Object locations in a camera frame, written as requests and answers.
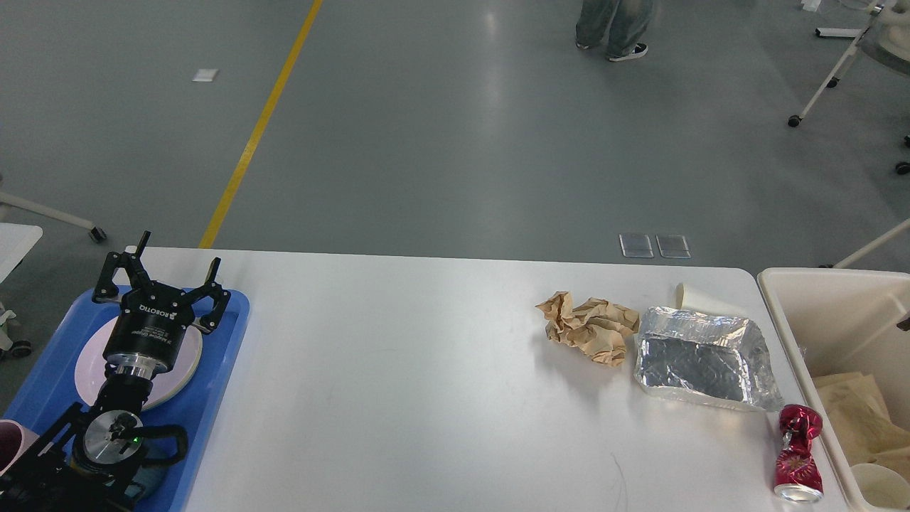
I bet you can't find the crumpled aluminium foil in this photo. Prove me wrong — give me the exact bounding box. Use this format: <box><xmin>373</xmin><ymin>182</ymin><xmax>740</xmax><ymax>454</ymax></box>
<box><xmin>634</xmin><ymin>306</ymin><xmax>784</xmax><ymax>412</ymax></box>

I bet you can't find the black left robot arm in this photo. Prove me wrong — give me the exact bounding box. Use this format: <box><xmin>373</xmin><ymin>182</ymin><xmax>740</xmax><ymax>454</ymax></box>
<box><xmin>2</xmin><ymin>231</ymin><xmax>231</xmax><ymax>511</ymax></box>

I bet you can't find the white stand leg right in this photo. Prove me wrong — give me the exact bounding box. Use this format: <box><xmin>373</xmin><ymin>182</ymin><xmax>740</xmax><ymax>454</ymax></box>
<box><xmin>818</xmin><ymin>218</ymin><xmax>910</xmax><ymax>269</ymax></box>

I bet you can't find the left floor outlet cover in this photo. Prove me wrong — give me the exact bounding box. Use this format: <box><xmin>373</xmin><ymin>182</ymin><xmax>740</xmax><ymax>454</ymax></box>
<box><xmin>619</xmin><ymin>233</ymin><xmax>655</xmax><ymax>259</ymax></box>

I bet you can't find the blue plastic tray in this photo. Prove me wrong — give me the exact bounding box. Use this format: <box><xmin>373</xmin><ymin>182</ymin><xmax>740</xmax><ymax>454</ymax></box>
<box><xmin>2</xmin><ymin>289</ymin><xmax>250</xmax><ymax>511</ymax></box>

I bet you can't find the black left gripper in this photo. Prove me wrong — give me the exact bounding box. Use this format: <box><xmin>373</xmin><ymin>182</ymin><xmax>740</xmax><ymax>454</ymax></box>
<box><xmin>92</xmin><ymin>231</ymin><xmax>232</xmax><ymax>381</ymax></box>

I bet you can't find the person in jeans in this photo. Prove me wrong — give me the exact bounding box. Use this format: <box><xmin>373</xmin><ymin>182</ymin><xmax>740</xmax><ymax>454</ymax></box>
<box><xmin>575</xmin><ymin>1</ymin><xmax>655</xmax><ymax>62</ymax></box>

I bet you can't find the white paper cup behind foil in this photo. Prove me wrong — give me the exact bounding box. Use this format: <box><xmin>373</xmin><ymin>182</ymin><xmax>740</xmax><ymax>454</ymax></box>
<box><xmin>675</xmin><ymin>282</ymin><xmax>748</xmax><ymax>318</ymax></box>

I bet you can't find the crushed red soda can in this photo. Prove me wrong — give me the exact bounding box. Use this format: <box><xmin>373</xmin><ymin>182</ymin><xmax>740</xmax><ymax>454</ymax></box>
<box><xmin>773</xmin><ymin>404</ymin><xmax>823</xmax><ymax>503</ymax></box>

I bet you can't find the white stand leg left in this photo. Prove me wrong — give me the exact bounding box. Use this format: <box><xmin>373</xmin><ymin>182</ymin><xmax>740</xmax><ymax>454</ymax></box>
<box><xmin>1</xmin><ymin>192</ymin><xmax>107</xmax><ymax>243</ymax></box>

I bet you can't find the floor outlet cover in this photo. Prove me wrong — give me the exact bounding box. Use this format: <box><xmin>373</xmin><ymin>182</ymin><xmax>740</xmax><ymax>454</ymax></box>
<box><xmin>655</xmin><ymin>235</ymin><xmax>692</xmax><ymax>259</ymax></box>
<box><xmin>619</xmin><ymin>233</ymin><xmax>655</xmax><ymax>259</ymax></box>

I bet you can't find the pink ribbed cup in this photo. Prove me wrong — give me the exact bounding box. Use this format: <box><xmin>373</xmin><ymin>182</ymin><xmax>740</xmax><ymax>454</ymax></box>
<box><xmin>0</xmin><ymin>419</ymin><xmax>39</xmax><ymax>476</ymax></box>

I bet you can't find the white stand leg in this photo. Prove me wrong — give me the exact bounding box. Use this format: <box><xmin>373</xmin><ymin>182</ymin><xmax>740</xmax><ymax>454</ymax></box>
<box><xmin>818</xmin><ymin>218</ymin><xmax>910</xmax><ymax>269</ymax></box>
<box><xmin>1</xmin><ymin>192</ymin><xmax>107</xmax><ymax>243</ymax></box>

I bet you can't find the white side table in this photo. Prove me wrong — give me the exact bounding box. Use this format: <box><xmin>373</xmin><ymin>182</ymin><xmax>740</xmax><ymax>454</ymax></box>
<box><xmin>0</xmin><ymin>223</ymin><xmax>43</xmax><ymax>358</ymax></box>

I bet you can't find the white rolling stand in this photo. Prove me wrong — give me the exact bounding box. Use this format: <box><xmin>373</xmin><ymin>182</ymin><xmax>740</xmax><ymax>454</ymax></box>
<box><xmin>787</xmin><ymin>1</ymin><xmax>909</xmax><ymax>127</ymax></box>

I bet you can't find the crumpled brown paper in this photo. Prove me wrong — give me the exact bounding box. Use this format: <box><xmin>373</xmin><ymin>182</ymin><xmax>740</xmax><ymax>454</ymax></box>
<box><xmin>536</xmin><ymin>292</ymin><xmax>641</xmax><ymax>367</ymax></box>

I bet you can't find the beige plastic bin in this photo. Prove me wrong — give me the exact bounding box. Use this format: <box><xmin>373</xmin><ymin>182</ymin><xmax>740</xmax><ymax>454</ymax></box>
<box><xmin>758</xmin><ymin>268</ymin><xmax>909</xmax><ymax>511</ymax></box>

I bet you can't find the brown paper bag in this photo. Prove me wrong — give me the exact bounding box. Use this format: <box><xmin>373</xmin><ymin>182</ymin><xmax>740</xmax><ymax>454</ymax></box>
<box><xmin>813</xmin><ymin>372</ymin><xmax>909</xmax><ymax>480</ymax></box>

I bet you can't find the right floor outlet cover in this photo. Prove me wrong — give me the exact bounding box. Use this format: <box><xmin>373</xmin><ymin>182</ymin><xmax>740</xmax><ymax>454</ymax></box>
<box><xmin>655</xmin><ymin>235</ymin><xmax>692</xmax><ymax>259</ymax></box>

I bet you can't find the pink plate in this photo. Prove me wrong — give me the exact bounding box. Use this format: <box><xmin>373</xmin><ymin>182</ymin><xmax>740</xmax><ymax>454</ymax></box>
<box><xmin>75</xmin><ymin>318</ymin><xmax>203</xmax><ymax>410</ymax></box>

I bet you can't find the white paper cup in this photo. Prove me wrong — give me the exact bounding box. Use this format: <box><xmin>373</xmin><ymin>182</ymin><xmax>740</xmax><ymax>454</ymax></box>
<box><xmin>850</xmin><ymin>463</ymin><xmax>909</xmax><ymax>510</ymax></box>
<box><xmin>675</xmin><ymin>282</ymin><xmax>748</xmax><ymax>318</ymax></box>

